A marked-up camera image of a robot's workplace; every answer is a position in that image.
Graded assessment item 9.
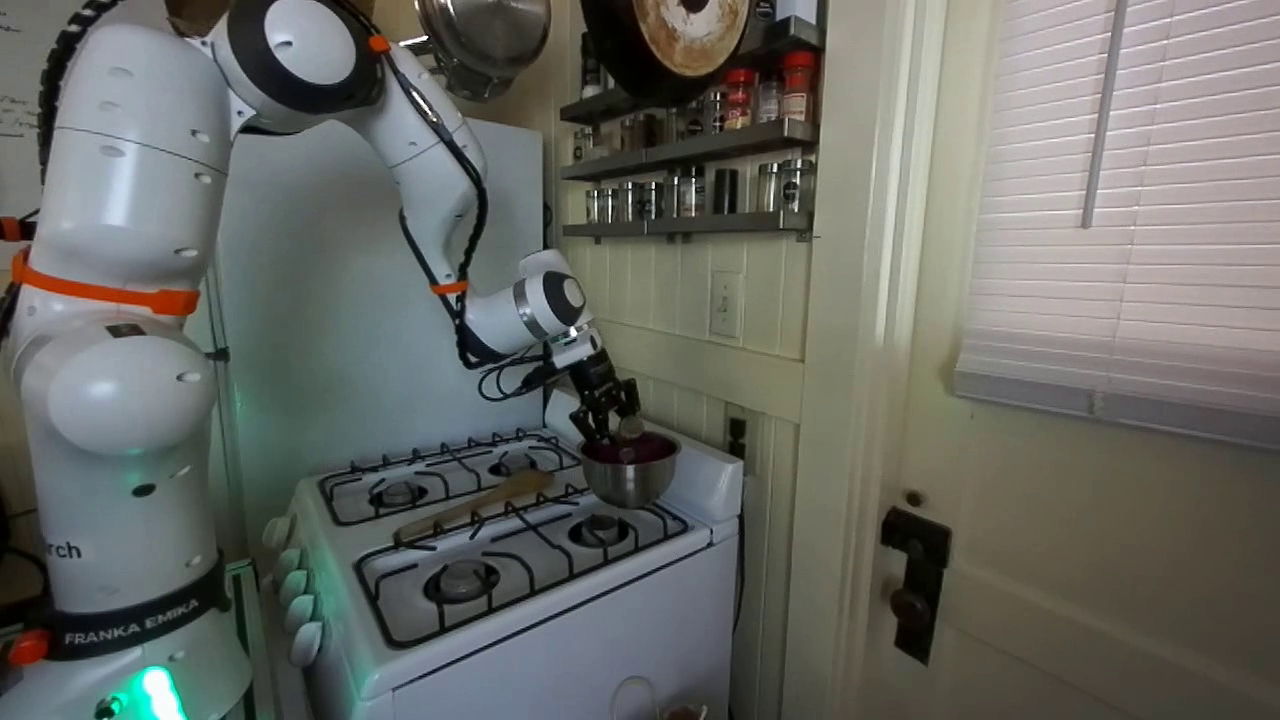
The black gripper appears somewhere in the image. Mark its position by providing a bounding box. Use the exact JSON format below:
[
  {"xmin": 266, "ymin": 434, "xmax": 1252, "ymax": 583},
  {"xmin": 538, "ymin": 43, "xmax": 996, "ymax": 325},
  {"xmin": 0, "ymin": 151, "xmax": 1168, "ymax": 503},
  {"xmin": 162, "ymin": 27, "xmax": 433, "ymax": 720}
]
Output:
[{"xmin": 570, "ymin": 347, "xmax": 643, "ymax": 452}]

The metal bowl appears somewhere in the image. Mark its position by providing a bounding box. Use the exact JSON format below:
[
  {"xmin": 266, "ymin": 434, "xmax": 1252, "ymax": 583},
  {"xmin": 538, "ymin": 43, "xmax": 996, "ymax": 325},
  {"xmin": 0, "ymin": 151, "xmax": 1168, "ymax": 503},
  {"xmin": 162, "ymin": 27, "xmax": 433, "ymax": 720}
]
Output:
[{"xmin": 570, "ymin": 427, "xmax": 684, "ymax": 511}]

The metal spice shelf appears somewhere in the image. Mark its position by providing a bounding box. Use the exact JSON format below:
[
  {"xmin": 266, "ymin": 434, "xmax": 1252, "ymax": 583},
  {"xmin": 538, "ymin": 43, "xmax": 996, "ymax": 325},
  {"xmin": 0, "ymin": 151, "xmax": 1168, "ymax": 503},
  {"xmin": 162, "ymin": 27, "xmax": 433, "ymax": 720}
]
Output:
[
  {"xmin": 563, "ymin": 121, "xmax": 821, "ymax": 185},
  {"xmin": 558, "ymin": 214, "xmax": 815, "ymax": 248},
  {"xmin": 557, "ymin": 12, "xmax": 822, "ymax": 127}
]

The red cap spice jar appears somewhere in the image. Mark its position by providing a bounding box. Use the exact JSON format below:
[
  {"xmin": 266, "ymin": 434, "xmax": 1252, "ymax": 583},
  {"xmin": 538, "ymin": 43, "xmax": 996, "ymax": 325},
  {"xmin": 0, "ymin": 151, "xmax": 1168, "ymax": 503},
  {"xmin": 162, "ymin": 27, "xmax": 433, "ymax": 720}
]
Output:
[
  {"xmin": 781, "ymin": 49, "xmax": 821, "ymax": 132},
  {"xmin": 721, "ymin": 65, "xmax": 759, "ymax": 132}
]

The hanging steel bowl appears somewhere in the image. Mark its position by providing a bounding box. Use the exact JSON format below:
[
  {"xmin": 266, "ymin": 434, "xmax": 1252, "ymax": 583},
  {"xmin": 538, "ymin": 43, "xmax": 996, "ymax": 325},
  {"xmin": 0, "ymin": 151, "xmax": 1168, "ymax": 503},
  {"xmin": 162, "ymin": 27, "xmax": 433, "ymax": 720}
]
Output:
[{"xmin": 411, "ymin": 0, "xmax": 557, "ymax": 104}]

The wooden spoon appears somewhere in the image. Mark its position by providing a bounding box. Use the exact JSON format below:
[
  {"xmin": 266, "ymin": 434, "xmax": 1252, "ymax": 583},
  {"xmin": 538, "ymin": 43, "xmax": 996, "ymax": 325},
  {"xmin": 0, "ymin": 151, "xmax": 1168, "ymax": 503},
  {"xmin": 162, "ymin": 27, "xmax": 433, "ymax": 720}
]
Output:
[{"xmin": 390, "ymin": 468, "xmax": 557, "ymax": 548}]

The black stove grate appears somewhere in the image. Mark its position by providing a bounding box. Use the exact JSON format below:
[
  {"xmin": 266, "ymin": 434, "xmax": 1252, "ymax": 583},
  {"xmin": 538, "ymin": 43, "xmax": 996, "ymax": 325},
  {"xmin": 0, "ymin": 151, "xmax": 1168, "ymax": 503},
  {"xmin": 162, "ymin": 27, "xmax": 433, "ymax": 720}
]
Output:
[
  {"xmin": 316, "ymin": 427, "xmax": 590, "ymax": 532},
  {"xmin": 351, "ymin": 494, "xmax": 694, "ymax": 654}
]

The white gas stove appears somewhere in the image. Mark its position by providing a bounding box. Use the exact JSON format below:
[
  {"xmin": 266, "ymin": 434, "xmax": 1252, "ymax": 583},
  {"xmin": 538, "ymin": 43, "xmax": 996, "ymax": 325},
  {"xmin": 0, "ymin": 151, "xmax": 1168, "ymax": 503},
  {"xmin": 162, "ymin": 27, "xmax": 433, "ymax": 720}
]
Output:
[{"xmin": 254, "ymin": 384, "xmax": 749, "ymax": 720}]

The white refrigerator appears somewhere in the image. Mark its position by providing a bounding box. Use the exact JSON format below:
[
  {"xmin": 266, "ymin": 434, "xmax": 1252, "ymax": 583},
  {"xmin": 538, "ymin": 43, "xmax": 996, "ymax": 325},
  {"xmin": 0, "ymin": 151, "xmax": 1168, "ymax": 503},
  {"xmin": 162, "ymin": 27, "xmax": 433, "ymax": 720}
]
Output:
[{"xmin": 195, "ymin": 98, "xmax": 553, "ymax": 535}]

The black door lock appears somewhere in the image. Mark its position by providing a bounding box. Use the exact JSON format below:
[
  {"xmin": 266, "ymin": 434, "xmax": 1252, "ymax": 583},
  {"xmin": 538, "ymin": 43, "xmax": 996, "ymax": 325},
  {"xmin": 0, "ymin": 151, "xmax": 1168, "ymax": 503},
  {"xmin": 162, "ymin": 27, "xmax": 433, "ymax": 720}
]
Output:
[{"xmin": 874, "ymin": 500, "xmax": 954, "ymax": 668}]

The hanging black frying pan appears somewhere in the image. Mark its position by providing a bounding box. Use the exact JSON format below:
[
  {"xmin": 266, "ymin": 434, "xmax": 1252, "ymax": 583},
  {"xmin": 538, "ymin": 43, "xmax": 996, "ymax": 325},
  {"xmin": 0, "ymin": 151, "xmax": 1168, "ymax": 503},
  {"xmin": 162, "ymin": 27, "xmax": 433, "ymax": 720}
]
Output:
[{"xmin": 576, "ymin": 0, "xmax": 754, "ymax": 107}]

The white door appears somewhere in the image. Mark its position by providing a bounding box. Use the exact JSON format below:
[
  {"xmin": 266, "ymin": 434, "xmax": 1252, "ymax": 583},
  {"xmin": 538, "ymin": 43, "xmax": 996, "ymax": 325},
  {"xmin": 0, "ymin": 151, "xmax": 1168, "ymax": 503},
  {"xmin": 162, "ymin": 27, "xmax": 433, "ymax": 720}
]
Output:
[{"xmin": 850, "ymin": 0, "xmax": 1280, "ymax": 720}]

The blind tilt wand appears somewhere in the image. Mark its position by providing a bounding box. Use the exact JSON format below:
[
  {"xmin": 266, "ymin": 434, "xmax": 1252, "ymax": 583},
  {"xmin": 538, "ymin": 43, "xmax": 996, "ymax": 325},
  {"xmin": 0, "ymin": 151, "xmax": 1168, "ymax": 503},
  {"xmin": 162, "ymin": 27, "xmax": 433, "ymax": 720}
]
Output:
[{"xmin": 1075, "ymin": 0, "xmax": 1130, "ymax": 231}]

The white window blind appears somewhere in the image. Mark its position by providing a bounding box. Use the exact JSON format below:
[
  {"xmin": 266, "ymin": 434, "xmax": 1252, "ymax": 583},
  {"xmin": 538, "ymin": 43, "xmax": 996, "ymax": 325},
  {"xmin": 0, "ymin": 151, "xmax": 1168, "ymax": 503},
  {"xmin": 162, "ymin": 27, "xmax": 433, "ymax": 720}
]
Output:
[{"xmin": 946, "ymin": 0, "xmax": 1280, "ymax": 457}]

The white sheet with writing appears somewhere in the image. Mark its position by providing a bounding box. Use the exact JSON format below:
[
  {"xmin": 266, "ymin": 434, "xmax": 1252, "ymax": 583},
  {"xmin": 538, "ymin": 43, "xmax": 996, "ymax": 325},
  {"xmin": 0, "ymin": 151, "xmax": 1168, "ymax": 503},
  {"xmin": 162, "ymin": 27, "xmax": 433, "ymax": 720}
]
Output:
[{"xmin": 0, "ymin": 0, "xmax": 64, "ymax": 218}]

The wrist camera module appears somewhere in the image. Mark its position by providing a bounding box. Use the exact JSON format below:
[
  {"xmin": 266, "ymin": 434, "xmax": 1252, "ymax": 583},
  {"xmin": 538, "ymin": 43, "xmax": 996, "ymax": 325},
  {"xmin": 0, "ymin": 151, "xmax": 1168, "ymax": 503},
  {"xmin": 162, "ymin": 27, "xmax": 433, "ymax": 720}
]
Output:
[{"xmin": 538, "ymin": 330, "xmax": 600, "ymax": 377}]

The white wall outlet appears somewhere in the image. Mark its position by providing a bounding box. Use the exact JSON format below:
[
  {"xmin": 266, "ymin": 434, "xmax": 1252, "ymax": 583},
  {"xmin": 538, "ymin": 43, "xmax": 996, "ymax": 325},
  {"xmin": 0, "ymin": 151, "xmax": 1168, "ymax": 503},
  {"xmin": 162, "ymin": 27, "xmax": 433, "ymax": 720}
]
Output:
[{"xmin": 705, "ymin": 261, "xmax": 744, "ymax": 343}]

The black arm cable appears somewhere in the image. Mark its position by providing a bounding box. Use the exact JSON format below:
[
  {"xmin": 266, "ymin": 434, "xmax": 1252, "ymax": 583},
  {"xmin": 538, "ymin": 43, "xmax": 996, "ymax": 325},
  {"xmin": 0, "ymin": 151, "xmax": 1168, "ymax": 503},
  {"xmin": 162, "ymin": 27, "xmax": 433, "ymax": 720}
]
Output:
[{"xmin": 35, "ymin": 0, "xmax": 563, "ymax": 403}]

